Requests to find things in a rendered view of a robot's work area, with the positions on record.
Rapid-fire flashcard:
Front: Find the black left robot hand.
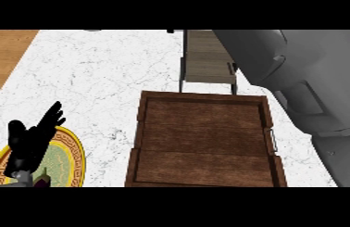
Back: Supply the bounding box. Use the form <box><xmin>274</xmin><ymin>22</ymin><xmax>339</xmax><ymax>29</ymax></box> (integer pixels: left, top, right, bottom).
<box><xmin>3</xmin><ymin>101</ymin><xmax>67</xmax><ymax>179</ymax></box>

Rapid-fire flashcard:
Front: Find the brown wooden tray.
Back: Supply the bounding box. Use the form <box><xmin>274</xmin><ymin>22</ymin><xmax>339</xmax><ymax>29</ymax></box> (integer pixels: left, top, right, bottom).
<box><xmin>123</xmin><ymin>90</ymin><xmax>288</xmax><ymax>188</ymax></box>

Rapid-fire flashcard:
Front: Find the yellow rimmed patterned plate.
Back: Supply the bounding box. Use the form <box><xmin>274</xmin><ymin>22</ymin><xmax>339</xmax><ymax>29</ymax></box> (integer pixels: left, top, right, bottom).
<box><xmin>0</xmin><ymin>125</ymin><xmax>88</xmax><ymax>188</ymax></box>

